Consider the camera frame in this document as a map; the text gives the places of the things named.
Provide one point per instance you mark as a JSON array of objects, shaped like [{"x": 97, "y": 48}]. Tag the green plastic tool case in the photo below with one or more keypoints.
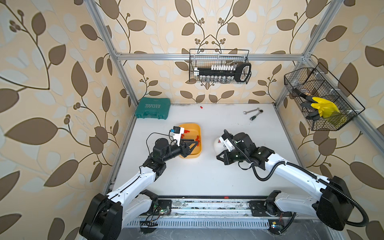
[{"x": 153, "y": 108}]

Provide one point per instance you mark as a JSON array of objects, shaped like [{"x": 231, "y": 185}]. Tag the white dome with screws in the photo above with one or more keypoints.
[{"x": 220, "y": 145}]

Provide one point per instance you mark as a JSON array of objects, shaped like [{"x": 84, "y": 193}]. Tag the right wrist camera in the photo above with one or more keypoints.
[{"x": 230, "y": 146}]

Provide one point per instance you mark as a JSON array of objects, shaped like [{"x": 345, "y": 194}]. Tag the black wire basket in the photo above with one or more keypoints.
[
  {"x": 320, "y": 82},
  {"x": 207, "y": 57}
]

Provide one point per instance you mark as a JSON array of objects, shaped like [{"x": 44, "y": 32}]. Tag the yellow rubber glove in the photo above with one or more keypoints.
[{"x": 327, "y": 108}]

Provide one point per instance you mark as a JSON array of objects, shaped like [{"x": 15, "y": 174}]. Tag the silver combination wrench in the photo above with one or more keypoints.
[{"x": 254, "y": 110}]

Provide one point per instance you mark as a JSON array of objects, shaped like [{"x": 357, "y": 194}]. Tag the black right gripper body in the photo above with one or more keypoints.
[{"x": 237, "y": 156}]

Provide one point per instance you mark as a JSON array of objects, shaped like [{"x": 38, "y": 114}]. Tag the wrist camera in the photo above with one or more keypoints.
[
  {"x": 230, "y": 146},
  {"x": 176, "y": 134}
]

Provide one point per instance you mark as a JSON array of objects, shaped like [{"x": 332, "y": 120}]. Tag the black wire basket back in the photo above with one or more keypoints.
[{"x": 207, "y": 57}]

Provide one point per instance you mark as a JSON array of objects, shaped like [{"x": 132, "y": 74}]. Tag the yellow plastic tray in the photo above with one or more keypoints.
[{"x": 192, "y": 131}]

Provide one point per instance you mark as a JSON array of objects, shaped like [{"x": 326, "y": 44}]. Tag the socket set holder rail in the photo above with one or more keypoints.
[{"x": 224, "y": 74}]

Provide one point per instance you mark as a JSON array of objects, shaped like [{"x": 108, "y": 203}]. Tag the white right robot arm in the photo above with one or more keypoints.
[{"x": 328, "y": 199}]

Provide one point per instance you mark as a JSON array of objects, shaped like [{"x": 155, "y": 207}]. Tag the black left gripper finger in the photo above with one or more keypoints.
[
  {"x": 191, "y": 143},
  {"x": 190, "y": 151}
]

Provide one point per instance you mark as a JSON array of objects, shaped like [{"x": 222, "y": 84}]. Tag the green handled ratchet wrench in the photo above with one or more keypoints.
[{"x": 259, "y": 111}]

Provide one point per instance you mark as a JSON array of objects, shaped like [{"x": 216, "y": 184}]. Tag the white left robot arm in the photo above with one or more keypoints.
[{"x": 108, "y": 214}]

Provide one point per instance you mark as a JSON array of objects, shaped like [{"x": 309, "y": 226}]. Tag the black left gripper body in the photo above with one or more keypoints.
[{"x": 184, "y": 148}]

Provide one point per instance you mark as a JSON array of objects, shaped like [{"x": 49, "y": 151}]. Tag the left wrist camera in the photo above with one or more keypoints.
[{"x": 176, "y": 134}]

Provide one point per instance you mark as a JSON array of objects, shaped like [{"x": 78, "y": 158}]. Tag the black wire basket right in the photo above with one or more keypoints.
[{"x": 320, "y": 82}]

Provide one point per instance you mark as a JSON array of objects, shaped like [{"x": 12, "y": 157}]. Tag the black pliers in basket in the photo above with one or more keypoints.
[{"x": 310, "y": 105}]

